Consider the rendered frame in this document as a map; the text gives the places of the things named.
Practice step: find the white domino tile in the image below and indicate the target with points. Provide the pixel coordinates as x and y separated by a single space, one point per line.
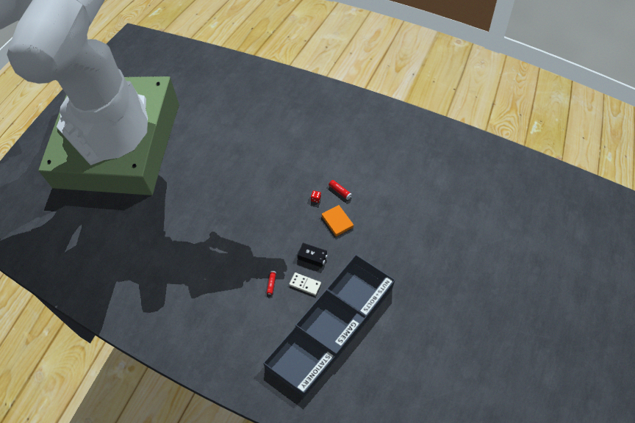
305 284

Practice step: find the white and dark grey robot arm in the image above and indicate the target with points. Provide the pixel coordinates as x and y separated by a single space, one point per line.
103 117

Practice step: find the dark grey three-compartment bin rack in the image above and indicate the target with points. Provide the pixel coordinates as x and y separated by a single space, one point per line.
356 293

